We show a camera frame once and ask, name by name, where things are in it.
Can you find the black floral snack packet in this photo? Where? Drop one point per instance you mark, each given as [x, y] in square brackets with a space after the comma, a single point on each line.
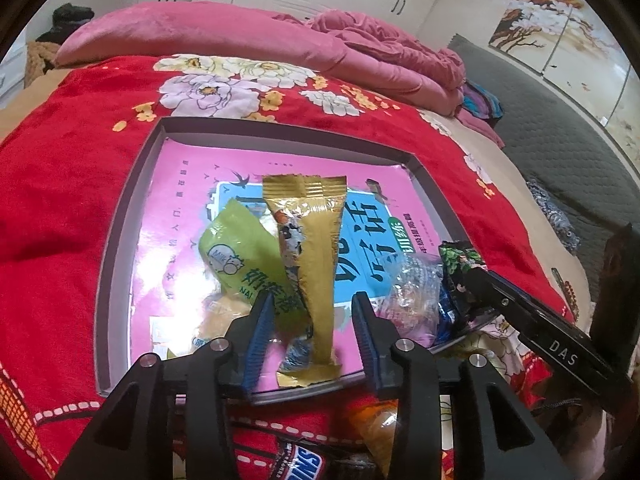
[457, 260]

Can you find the flower print sliding door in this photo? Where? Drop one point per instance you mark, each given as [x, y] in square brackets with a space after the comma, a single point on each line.
[550, 30]

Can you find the gold snack packet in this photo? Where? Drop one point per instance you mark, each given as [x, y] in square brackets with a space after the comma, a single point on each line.
[320, 260]

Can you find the blue snack packet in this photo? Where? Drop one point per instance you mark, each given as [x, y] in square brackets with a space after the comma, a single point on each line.
[448, 316]

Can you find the brown chocolate bar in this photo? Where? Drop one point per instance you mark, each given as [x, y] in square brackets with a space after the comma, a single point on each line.
[300, 462]

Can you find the red floral blanket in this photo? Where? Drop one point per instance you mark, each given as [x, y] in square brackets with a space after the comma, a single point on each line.
[65, 185]

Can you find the grey shallow tray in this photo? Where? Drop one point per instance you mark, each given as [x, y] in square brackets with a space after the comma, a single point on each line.
[125, 210]

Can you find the clear crinkly snack packet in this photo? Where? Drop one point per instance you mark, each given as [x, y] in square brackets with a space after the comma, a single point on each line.
[412, 285]

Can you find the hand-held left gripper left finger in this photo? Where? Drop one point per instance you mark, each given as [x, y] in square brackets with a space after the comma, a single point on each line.
[257, 342]

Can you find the grey quilted mat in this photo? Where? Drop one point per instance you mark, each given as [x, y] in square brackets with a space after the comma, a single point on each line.
[550, 130]

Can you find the brown knitted cloth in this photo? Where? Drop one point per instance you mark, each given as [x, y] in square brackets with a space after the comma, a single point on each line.
[42, 60]

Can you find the black clothing pile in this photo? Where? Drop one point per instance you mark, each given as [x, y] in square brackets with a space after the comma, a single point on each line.
[67, 22]

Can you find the white drawer cabinet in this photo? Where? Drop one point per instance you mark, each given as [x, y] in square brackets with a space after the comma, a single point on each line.
[11, 72]

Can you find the grey patterned cloth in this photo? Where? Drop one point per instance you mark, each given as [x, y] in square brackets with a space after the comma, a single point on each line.
[552, 215]

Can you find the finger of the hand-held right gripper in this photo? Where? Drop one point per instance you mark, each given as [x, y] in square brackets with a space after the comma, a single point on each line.
[550, 342]

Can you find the light green snack pouch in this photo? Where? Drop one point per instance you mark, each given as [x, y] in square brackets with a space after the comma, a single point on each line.
[235, 255]

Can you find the pink plush pillow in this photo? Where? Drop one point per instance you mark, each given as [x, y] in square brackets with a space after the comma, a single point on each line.
[165, 30]

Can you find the pink book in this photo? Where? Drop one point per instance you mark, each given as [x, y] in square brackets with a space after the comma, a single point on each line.
[190, 185]

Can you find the crumpled pink quilt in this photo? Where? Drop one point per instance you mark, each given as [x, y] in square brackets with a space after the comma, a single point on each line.
[395, 60]

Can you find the colourful striped cloth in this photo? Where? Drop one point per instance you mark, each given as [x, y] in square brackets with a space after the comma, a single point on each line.
[480, 102]

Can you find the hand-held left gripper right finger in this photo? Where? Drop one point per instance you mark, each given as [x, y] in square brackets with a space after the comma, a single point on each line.
[368, 342]

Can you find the person's right hand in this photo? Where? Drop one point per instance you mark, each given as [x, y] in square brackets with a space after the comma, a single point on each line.
[580, 430]

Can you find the orange snack packet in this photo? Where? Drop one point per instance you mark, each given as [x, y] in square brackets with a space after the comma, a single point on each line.
[380, 425]

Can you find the clear cake snack packet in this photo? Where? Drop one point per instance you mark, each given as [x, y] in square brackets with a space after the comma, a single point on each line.
[220, 316]

